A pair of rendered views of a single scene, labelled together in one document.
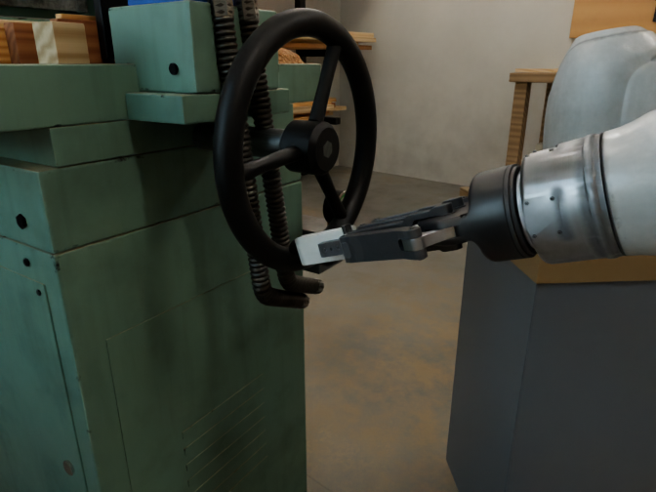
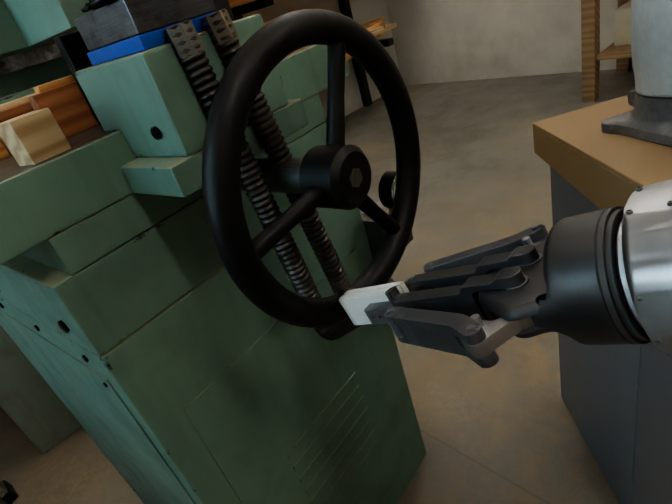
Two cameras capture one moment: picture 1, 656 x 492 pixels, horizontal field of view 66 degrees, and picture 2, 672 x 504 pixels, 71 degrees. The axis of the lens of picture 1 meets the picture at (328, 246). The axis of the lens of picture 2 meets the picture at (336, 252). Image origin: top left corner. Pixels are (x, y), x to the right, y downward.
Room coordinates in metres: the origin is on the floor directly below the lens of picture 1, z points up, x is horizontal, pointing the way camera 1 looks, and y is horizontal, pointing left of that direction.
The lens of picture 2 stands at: (0.16, -0.05, 0.97)
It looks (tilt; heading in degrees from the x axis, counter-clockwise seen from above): 29 degrees down; 13
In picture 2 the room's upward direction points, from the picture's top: 18 degrees counter-clockwise
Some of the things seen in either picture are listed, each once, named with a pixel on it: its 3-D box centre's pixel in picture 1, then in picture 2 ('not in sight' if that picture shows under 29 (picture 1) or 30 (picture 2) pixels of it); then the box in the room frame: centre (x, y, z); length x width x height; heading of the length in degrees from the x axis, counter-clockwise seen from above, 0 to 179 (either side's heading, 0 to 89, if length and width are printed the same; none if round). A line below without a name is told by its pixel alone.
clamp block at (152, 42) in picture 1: (198, 50); (186, 88); (0.65, 0.15, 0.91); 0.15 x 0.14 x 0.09; 146
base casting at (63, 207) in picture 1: (83, 156); (128, 201); (0.84, 0.41, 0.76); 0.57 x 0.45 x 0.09; 56
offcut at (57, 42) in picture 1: (61, 43); (33, 137); (0.57, 0.28, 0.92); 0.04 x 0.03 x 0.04; 153
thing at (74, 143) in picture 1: (149, 123); (172, 165); (0.74, 0.25, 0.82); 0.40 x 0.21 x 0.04; 146
